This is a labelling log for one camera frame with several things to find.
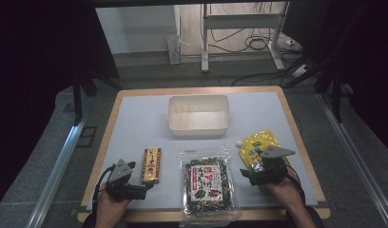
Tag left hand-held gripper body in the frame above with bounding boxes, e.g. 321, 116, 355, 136
105, 159, 148, 201

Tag white plastic container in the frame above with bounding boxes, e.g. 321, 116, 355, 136
166, 94, 232, 138

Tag yellow red snack box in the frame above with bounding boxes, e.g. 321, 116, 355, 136
141, 147, 163, 185

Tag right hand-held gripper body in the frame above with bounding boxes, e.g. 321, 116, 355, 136
251, 145, 297, 187

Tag clear packet of dark snacks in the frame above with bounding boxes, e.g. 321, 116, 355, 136
177, 148, 243, 223

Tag aluminium floor rail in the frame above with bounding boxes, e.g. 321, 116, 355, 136
25, 121, 87, 228
318, 92, 388, 228

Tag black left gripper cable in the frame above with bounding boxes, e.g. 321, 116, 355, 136
91, 163, 118, 205

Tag yellow spout pouch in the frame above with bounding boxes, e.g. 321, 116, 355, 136
234, 128, 293, 193

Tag clear plastic bag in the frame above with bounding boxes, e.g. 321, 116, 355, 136
165, 32, 184, 66

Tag white power strip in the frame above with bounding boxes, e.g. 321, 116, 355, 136
291, 64, 311, 79

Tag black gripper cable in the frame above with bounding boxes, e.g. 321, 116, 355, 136
91, 163, 118, 205
285, 164, 308, 205

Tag tangle of black floor cables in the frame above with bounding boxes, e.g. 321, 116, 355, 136
210, 28, 304, 55

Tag white metal desk frame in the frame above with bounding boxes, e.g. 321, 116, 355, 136
200, 1, 287, 73

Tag black floor plate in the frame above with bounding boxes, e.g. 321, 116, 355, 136
75, 125, 98, 148

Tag pale grey table mat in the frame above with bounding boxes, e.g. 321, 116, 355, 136
87, 91, 320, 211

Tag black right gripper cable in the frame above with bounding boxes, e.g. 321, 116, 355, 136
285, 164, 308, 205

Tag person's left hand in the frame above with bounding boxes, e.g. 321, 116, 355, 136
94, 182, 131, 220

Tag black metal stand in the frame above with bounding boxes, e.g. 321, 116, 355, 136
70, 71, 124, 125
282, 47, 346, 124

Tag dark curtain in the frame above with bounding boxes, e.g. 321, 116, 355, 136
0, 0, 120, 212
304, 0, 388, 156

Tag person's right hand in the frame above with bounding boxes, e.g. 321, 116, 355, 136
265, 170, 303, 208

